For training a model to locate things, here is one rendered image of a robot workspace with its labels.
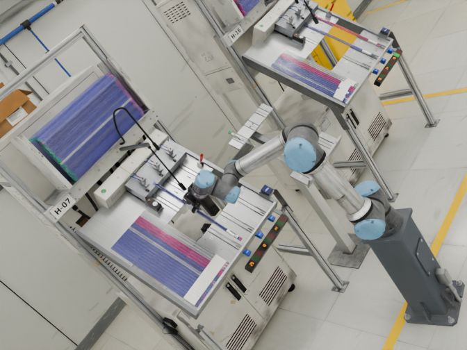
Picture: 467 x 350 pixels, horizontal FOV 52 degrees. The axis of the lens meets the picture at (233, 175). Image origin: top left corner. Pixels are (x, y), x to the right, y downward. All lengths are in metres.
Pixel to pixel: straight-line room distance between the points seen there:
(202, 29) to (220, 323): 1.76
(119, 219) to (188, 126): 2.19
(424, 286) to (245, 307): 0.98
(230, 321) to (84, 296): 1.66
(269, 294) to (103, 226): 1.05
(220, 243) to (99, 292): 1.97
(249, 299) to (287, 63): 1.42
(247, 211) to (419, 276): 0.84
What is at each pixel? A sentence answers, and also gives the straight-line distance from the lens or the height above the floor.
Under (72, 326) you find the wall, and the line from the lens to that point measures 4.09.
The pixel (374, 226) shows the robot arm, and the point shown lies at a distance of 1.91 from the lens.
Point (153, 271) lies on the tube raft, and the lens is 2.26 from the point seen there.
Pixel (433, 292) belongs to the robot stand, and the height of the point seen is 0.18.
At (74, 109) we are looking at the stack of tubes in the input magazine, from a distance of 2.38.
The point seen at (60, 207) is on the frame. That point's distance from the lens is 2.36.
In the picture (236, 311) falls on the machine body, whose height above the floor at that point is 0.30.
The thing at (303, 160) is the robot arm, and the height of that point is 1.12.
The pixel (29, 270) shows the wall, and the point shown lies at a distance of 3.90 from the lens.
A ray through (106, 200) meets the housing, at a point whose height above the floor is 1.22.
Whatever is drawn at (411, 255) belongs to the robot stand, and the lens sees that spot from 2.19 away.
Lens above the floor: 1.93
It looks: 24 degrees down
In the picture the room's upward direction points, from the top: 37 degrees counter-clockwise
